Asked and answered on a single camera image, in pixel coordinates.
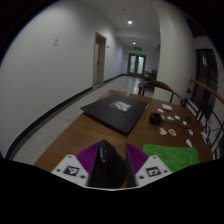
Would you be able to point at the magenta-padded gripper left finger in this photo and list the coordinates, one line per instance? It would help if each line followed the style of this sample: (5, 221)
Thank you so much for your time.
(87, 156)

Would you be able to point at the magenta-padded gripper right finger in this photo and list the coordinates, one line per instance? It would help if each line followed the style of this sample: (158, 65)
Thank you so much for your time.
(146, 170)

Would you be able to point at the black computer mouse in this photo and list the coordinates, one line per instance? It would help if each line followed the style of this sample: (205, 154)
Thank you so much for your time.
(106, 166)

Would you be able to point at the green mouse pad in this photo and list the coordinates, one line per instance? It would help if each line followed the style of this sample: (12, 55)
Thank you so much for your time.
(173, 155)

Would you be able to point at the small tan piece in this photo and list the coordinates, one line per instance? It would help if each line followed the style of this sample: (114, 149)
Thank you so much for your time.
(172, 132)
(162, 131)

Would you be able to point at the small white piece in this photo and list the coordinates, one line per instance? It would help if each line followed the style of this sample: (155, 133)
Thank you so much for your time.
(160, 110)
(170, 118)
(189, 142)
(177, 117)
(184, 122)
(190, 131)

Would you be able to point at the black closed laptop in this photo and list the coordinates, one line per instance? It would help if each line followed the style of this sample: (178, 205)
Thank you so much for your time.
(113, 111)

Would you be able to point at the small black box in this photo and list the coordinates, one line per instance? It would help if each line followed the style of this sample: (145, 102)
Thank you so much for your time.
(155, 118)

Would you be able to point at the white card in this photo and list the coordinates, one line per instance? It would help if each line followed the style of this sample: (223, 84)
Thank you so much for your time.
(204, 137)

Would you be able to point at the flat white box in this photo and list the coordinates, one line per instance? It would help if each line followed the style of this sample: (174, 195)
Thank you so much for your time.
(167, 107)

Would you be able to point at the dark wooden chair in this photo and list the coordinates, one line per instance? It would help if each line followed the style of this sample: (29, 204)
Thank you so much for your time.
(149, 75)

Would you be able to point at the wooden side door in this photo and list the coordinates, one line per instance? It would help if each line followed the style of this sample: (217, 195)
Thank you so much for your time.
(99, 60)

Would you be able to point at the wooden railing with black bars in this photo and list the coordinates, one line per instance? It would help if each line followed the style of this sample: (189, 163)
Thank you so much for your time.
(206, 90)

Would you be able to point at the double glass door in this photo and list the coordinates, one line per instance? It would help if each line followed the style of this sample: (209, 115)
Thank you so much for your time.
(136, 64)

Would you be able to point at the dark glass window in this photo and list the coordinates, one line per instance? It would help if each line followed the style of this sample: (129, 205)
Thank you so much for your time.
(205, 76)

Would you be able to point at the green exit sign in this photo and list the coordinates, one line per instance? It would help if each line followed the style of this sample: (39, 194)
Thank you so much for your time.
(137, 49)

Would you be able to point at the round ceiling light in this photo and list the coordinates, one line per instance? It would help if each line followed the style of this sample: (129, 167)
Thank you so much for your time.
(129, 22)
(134, 43)

